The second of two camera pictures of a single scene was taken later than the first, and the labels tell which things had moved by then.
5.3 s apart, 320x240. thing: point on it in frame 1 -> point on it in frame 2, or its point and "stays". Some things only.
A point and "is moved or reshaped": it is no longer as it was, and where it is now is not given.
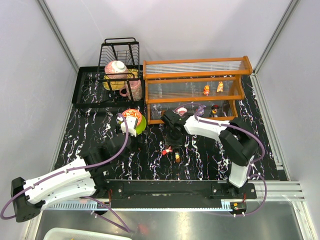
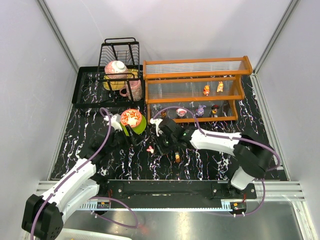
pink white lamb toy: [181, 111] stays
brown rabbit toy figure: [220, 88] stays
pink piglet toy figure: [164, 151] is moved or reshaped
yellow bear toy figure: [206, 90] stays
